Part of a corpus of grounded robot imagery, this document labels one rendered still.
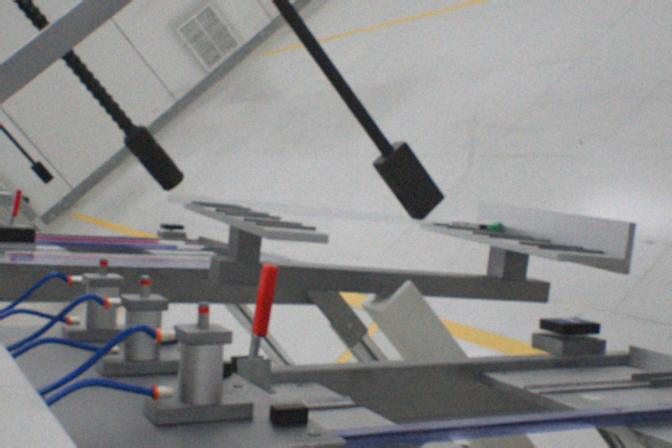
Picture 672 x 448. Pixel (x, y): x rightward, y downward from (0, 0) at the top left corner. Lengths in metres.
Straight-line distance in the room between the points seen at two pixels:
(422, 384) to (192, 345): 0.47
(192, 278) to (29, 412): 1.20
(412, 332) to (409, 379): 0.33
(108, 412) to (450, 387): 0.49
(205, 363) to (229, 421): 0.03
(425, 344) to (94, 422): 0.81
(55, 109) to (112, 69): 0.60
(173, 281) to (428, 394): 0.77
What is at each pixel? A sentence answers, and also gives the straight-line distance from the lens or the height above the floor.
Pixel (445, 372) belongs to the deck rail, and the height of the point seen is 0.88.
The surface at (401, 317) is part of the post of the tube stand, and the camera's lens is 1.21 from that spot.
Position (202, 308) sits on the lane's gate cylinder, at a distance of 0.47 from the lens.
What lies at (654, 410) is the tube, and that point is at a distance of 0.81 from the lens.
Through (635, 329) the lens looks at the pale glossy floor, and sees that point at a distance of 2.35.
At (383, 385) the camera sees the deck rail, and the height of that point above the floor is 0.92.
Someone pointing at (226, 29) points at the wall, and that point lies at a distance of 8.75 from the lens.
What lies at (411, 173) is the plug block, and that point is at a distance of 0.55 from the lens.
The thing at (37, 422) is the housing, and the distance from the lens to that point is 0.40.
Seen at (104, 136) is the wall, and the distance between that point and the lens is 8.37.
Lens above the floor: 1.36
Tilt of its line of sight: 20 degrees down
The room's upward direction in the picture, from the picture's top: 38 degrees counter-clockwise
